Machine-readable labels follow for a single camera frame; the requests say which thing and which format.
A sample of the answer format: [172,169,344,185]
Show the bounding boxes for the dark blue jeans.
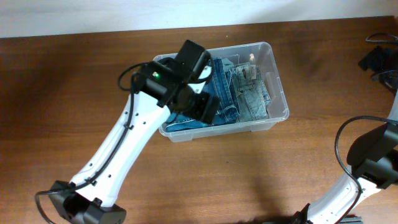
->
[165,57,239,133]

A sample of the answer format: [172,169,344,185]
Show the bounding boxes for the light blue jeans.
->
[221,58,271,123]

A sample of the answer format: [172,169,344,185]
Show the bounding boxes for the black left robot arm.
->
[35,40,220,224]

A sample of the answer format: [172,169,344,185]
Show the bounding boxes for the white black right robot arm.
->
[291,102,397,224]

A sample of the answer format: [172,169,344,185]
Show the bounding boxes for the clear plastic storage bin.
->
[159,42,289,142]

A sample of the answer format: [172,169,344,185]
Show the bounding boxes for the black left camera cable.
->
[34,55,215,224]

